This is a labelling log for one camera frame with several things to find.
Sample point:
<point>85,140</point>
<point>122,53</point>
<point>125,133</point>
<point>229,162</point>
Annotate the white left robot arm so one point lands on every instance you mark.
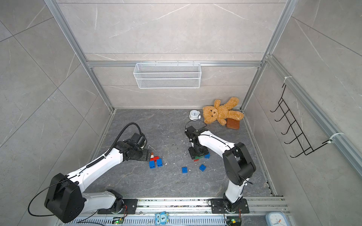
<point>67,199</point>

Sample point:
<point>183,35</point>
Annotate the green lego brick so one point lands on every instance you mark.
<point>198,158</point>

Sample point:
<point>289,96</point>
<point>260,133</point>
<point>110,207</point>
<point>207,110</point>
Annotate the red long lego brick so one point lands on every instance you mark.
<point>154,159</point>

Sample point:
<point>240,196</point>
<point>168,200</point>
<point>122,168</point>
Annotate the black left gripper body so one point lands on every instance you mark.
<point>143,155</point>

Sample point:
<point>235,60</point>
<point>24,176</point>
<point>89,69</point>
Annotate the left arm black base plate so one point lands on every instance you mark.
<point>121,206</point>

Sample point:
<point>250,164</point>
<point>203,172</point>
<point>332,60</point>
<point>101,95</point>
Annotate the brown teddy bear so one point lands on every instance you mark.
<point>221,113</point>

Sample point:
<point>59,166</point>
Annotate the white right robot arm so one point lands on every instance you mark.
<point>238,164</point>

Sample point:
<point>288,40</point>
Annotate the brown leather wallet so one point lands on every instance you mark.
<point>233,124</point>

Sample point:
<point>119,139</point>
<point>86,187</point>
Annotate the white wire mesh basket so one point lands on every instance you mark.
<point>168,75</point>

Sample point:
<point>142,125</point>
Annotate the white blue desk clock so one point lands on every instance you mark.
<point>276,219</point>

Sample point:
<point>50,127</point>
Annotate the blue lego brick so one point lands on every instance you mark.
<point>184,170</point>
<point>159,162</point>
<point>202,168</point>
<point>207,155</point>
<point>152,164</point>

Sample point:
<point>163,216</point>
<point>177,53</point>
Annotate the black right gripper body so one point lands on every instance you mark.
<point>198,151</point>

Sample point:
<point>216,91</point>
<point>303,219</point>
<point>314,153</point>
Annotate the blue owl figurine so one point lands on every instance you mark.
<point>161,219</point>

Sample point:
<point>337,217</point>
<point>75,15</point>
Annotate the black wire hook rack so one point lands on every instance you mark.
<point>295,128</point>

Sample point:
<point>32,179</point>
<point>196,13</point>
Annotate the white alarm clock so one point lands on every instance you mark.
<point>194,115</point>

